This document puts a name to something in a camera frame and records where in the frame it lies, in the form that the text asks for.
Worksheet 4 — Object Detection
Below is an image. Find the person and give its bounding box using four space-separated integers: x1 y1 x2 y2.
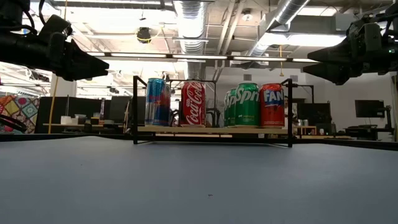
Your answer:
284 95 298 127

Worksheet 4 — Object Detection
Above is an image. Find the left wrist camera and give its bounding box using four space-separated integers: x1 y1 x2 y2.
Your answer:
39 14 74 43

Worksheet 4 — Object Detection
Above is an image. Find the blue silver Red Bull can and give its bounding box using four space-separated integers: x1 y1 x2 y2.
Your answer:
145 77 171 127

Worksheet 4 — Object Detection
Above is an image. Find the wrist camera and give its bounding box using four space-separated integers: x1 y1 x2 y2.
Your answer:
39 14 74 43
348 11 385 32

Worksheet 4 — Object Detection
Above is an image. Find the colourful patterned quilt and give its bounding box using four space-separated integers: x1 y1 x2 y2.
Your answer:
0 95 40 134

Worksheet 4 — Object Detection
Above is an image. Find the red Coca-Cola can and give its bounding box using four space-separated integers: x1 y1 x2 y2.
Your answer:
180 80 206 128

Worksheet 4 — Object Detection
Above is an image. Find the wooden desk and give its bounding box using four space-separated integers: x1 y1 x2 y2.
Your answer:
42 122 125 129

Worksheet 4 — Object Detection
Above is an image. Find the long ceiling light bar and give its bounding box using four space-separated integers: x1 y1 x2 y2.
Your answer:
86 52 320 64

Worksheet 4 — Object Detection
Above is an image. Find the black curved cable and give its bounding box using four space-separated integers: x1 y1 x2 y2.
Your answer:
0 113 28 133

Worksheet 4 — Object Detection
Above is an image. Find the green soda can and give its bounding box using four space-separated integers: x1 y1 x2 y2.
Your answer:
228 88 237 128
234 82 261 128

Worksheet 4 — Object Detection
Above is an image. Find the black monitor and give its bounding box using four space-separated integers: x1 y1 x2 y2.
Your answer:
297 102 332 125
354 99 386 118

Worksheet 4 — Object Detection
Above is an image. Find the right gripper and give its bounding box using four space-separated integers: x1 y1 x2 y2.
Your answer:
302 21 389 86

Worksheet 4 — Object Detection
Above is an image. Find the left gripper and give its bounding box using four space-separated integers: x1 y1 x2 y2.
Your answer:
0 32 110 83

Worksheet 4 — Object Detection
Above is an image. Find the red Fanta strawberry can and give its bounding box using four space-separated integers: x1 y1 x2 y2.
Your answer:
259 83 285 128

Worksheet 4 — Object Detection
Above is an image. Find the black desk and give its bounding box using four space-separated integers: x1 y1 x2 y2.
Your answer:
343 123 396 141

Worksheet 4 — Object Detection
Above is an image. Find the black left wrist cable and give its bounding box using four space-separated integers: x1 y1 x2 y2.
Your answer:
21 0 47 35

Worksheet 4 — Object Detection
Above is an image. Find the black office partition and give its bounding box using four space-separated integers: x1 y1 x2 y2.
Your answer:
34 95 147 134

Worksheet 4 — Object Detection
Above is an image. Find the yellow hanging cable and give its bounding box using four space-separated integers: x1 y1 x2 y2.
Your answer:
47 76 60 134

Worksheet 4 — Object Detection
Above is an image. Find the silver corrugated ceiling duct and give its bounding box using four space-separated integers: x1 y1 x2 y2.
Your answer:
172 0 208 80

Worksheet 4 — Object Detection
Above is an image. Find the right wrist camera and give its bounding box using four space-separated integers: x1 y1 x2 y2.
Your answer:
348 11 385 32

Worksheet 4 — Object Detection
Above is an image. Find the wooden shelf black wire frame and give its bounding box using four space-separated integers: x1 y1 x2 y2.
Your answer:
132 75 315 149

